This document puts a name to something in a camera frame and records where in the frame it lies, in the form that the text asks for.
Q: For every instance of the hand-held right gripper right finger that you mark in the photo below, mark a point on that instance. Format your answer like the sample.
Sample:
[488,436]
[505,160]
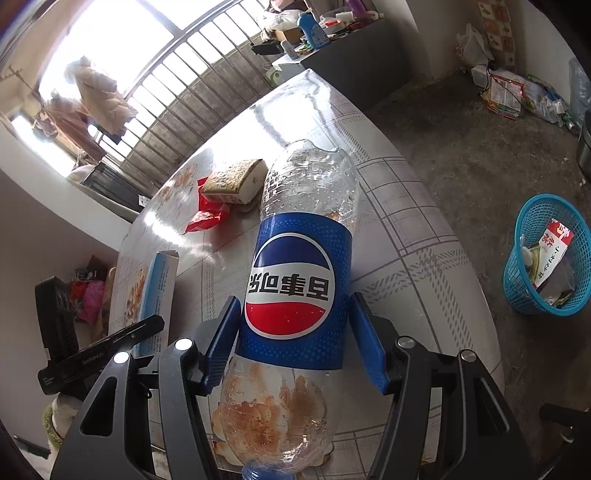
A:
[369,346]

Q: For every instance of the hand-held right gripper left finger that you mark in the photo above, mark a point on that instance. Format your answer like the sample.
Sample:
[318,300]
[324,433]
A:
[221,346]

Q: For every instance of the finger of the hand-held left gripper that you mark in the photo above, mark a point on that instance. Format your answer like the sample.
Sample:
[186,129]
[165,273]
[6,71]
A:
[83,362]

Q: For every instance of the blue and white carton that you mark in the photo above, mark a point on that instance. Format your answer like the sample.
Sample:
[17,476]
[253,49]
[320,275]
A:
[161,300]

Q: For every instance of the plastic cola bottle blue cap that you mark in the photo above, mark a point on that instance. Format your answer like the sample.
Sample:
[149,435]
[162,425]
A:
[295,286]

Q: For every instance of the red snack wrapper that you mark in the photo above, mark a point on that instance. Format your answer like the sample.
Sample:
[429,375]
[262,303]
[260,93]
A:
[207,217]

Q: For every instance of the blue plastic basket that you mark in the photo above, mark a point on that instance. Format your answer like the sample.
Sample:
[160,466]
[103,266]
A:
[517,286]

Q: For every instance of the gold tissue pack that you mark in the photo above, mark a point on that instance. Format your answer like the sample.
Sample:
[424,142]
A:
[231,182]

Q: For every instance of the red and white package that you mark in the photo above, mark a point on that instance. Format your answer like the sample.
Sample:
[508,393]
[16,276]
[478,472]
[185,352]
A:
[554,254]

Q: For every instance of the red mesh bag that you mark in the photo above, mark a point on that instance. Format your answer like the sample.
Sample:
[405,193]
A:
[78,290]

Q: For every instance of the pink mesh bag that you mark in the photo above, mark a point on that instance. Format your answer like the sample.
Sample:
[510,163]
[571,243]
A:
[91,302]

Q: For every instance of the yellow green wrapper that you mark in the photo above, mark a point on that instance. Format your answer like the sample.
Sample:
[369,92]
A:
[535,261]

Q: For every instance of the hanging pink coat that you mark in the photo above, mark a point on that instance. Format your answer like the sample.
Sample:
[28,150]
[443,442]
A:
[69,129]

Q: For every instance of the grey crumpled wrapper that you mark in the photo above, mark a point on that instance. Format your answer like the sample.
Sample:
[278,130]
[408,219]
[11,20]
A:
[558,286]

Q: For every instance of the hanging cream jacket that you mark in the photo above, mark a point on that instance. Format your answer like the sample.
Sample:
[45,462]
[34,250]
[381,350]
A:
[101,97]

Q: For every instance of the metal window railing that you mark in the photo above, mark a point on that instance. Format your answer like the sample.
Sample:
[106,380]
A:
[194,101]

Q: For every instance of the green and white appliance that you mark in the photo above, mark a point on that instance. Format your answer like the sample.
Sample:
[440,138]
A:
[273,76]

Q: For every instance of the grey cabinet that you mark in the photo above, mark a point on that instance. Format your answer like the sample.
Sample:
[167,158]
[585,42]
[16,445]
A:
[360,64]

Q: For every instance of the clear bag with papers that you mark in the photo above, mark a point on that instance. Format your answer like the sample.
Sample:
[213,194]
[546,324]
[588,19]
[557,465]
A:
[503,94]

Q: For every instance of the white plastic box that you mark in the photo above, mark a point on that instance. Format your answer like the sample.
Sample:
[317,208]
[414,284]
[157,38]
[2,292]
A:
[480,76]

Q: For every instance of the grey rice cooker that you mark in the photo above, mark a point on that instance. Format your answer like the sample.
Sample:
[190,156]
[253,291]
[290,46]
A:
[585,147]

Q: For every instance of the crumpled plastic bags pile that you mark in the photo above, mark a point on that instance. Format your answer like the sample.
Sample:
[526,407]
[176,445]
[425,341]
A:
[545,101]

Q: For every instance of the black flat device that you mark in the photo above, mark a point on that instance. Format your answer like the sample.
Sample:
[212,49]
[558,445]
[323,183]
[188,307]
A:
[267,48]

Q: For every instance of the small white bottle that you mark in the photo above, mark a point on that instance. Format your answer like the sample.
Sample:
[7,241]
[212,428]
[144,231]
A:
[288,48]

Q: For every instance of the white plastic bag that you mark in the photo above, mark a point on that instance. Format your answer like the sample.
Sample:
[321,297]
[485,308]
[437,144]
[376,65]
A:
[473,48]

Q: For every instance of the open cardboard box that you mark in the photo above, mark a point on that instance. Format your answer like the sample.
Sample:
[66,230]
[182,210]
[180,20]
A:
[286,34]

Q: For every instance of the blue detergent bottle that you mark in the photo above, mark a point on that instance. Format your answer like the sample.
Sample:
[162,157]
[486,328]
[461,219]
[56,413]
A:
[314,30]

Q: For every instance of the large clear water jug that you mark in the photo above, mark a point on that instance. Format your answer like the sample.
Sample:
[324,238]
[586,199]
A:
[581,92]

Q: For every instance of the patterned cardboard board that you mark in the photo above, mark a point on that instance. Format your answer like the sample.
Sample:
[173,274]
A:
[496,32]

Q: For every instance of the purple cup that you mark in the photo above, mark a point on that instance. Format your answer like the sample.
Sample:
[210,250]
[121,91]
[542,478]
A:
[355,5]

